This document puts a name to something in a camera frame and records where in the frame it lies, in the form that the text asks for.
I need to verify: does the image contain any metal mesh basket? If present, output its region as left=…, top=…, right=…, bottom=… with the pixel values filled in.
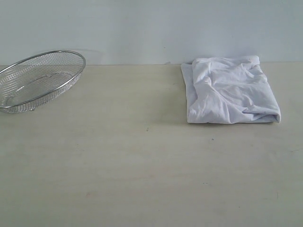
left=0, top=50, right=86, bottom=114

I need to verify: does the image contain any white printed t-shirt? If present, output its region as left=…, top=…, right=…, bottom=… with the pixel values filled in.
left=181, top=55, right=281, bottom=124

